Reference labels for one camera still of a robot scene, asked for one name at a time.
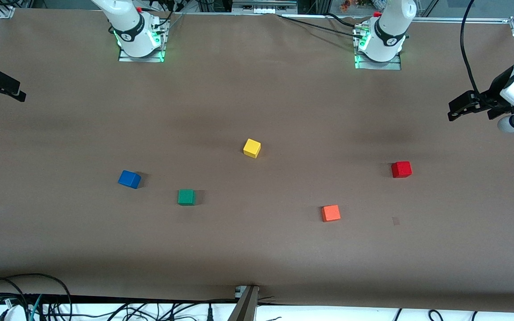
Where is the red block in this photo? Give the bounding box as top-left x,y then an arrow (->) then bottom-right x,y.
391,161 -> 413,179

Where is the blue block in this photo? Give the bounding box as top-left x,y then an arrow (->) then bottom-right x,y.
118,170 -> 142,189

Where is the orange block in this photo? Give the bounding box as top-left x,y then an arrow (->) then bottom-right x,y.
321,205 -> 341,222

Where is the yellow block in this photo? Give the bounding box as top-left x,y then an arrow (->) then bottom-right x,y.
243,138 -> 261,159

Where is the grey power strip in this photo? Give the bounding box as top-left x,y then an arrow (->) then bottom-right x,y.
232,0 -> 298,14

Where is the brown table cover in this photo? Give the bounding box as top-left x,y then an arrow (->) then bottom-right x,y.
0,8 -> 514,313

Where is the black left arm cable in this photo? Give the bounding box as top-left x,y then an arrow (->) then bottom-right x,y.
460,0 -> 485,96

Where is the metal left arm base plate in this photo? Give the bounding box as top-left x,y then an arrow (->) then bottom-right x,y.
354,44 -> 402,70

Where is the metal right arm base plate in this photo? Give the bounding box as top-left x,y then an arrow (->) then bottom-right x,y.
118,20 -> 166,63

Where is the black base cable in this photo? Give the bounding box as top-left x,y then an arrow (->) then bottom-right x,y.
277,15 -> 359,36
325,12 -> 357,27

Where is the black looped cable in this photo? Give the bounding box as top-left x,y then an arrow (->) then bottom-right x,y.
0,273 -> 73,321

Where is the teal cable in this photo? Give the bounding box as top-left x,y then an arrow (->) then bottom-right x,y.
28,294 -> 43,321

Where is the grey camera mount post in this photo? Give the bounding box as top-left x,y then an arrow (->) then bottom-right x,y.
228,285 -> 260,321

